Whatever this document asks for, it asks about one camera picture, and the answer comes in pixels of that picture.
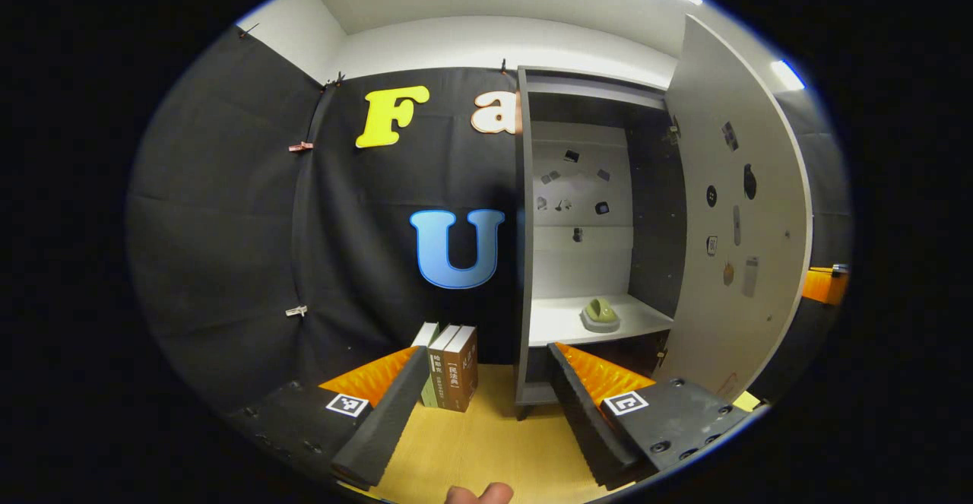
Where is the beige cabinet door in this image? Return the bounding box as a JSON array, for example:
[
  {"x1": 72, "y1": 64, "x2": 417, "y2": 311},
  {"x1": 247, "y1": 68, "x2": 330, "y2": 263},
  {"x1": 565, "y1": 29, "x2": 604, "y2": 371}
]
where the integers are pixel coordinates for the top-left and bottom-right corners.
[{"x1": 654, "y1": 14, "x2": 814, "y2": 406}]

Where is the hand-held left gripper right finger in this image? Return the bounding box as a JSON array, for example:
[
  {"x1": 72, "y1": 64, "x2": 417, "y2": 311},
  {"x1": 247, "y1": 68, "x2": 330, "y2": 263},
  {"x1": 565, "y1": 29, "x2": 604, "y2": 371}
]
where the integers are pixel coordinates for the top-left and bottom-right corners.
[{"x1": 546, "y1": 341, "x2": 761, "y2": 491}]

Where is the dark grey cabinet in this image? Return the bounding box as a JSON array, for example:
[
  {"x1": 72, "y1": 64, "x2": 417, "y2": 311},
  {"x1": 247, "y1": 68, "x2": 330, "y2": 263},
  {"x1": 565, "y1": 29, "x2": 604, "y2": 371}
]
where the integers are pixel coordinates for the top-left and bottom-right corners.
[{"x1": 515, "y1": 65, "x2": 681, "y2": 420}]

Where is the green book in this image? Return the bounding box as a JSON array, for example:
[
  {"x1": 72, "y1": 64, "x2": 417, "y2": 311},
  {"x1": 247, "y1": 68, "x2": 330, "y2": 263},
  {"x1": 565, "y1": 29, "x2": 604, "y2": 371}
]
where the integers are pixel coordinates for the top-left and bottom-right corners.
[{"x1": 411, "y1": 322, "x2": 442, "y2": 408}]

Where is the black backdrop cloth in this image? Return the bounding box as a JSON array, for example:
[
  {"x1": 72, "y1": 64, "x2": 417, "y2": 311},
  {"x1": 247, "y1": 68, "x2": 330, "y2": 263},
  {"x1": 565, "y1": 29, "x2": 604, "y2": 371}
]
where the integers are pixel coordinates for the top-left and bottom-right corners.
[{"x1": 125, "y1": 25, "x2": 852, "y2": 414}]

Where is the green bottle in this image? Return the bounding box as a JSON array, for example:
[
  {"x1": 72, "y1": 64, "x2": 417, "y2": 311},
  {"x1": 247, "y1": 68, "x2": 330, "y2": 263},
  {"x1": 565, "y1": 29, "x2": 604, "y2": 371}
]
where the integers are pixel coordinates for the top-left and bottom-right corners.
[{"x1": 580, "y1": 297, "x2": 622, "y2": 334}]

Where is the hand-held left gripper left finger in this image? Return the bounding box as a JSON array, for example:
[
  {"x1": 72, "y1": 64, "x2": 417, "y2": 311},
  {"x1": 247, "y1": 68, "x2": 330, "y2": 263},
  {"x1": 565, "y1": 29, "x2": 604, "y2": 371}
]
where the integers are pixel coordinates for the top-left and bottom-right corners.
[{"x1": 227, "y1": 346, "x2": 431, "y2": 491}]

